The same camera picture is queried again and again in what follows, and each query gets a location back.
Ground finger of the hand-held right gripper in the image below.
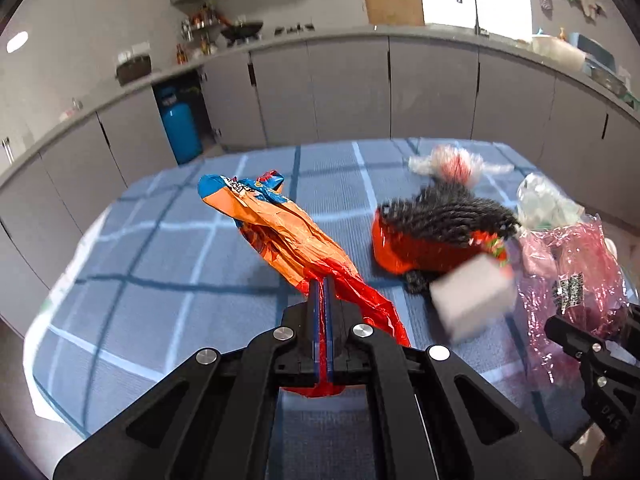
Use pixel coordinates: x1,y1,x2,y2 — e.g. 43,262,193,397
544,314,640,453
621,304,640,358

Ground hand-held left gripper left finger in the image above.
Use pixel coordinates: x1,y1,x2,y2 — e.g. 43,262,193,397
52,280,326,480

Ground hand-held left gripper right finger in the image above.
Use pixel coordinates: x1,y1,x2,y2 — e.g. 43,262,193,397
325,280,583,480

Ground pink plastic bag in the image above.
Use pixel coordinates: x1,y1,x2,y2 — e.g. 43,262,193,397
512,214,633,386

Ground orange snack bag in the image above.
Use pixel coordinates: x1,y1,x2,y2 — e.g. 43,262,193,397
197,170,411,398

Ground black foam net sleeve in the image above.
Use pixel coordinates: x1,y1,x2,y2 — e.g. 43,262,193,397
377,182,521,296

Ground red snack bag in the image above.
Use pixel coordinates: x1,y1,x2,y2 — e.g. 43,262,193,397
371,207,511,276

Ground small white box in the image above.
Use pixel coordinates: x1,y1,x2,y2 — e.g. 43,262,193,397
430,254,516,341

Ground crumpled clear plastic bag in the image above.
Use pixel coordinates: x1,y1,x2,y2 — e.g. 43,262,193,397
515,172,586,231

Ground blue checked tablecloth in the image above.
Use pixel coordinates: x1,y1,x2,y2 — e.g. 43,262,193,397
22,137,636,480

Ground clear bag with red print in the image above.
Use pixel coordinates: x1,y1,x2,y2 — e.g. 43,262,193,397
407,144,516,186

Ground blue gas cylinder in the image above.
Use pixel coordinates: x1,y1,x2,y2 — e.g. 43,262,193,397
154,82,203,165

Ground grey kitchen counter cabinets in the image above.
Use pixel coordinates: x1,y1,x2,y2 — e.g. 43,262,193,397
0,22,640,326

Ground glass tray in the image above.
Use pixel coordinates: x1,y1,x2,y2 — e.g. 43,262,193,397
585,62,632,97

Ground white plastic container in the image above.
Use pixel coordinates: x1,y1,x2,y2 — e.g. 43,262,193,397
531,35,586,71

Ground black wok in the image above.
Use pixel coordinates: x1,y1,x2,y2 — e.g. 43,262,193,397
220,20,264,47

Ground dark cooking pot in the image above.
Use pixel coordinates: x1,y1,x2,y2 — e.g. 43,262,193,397
116,52,152,86

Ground rack of seasoning bottles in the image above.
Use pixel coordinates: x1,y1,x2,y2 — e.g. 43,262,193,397
177,2,223,63

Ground cardboard sheet on counter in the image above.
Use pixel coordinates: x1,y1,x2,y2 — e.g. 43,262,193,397
363,0,426,27

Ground metal kitchen faucet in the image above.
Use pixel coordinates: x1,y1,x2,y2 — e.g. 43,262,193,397
456,0,490,37

